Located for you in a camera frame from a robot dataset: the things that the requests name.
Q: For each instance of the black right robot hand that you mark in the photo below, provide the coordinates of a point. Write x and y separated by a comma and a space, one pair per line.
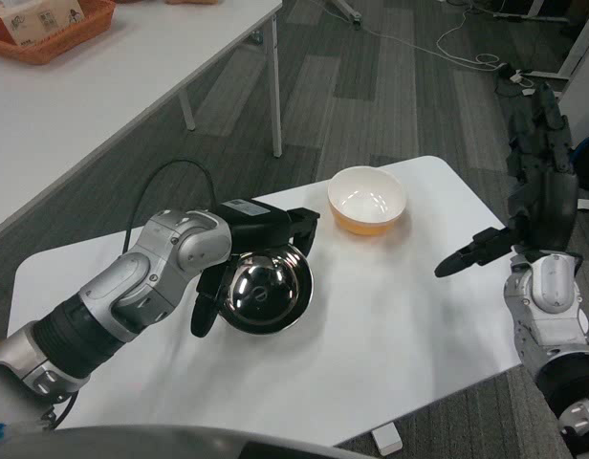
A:
548, 205

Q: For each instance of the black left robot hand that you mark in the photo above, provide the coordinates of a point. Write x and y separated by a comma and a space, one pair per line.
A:
261, 225

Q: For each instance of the shiny metal bowl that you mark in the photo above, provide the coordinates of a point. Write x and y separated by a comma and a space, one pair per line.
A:
270, 291

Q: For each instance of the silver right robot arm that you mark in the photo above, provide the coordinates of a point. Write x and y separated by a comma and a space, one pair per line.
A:
548, 306

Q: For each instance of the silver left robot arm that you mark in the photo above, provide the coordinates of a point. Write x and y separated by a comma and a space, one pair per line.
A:
146, 272

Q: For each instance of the white and orange bowl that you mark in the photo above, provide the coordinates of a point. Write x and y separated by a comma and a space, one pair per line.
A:
366, 201

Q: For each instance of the white desk with cabinet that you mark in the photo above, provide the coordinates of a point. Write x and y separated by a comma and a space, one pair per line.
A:
588, 110

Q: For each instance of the slanted white table leg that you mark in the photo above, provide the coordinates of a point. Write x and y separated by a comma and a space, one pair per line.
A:
187, 112

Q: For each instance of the white office desk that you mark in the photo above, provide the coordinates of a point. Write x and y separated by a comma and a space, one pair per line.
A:
579, 43

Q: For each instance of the grey metal lift stand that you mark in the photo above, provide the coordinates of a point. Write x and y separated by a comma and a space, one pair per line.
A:
347, 12

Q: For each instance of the silver robot chest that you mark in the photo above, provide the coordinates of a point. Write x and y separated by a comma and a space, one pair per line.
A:
180, 444

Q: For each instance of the white table foot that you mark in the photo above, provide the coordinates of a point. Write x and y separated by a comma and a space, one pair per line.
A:
386, 440

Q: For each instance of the orange woven basket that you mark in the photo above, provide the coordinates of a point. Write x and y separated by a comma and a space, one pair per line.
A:
60, 48

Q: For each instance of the printed tissue box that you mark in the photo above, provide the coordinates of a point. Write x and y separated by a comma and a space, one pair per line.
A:
36, 21

